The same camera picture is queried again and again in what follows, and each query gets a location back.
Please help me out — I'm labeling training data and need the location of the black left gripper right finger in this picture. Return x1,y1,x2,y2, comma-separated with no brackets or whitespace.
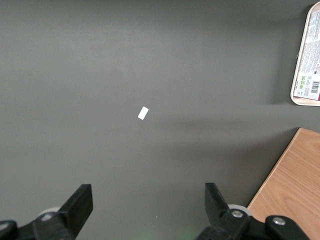
194,182,311,240

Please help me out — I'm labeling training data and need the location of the wooden drawer cabinet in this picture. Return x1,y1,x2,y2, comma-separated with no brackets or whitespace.
246,127,320,240

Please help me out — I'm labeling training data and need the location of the beige plastic tray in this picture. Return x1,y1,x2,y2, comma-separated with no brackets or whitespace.
289,0,320,107

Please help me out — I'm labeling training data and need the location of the small white tape piece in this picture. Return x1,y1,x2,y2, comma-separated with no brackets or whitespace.
137,106,150,121

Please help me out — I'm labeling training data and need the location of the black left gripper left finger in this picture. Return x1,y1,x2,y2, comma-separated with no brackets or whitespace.
0,184,94,240

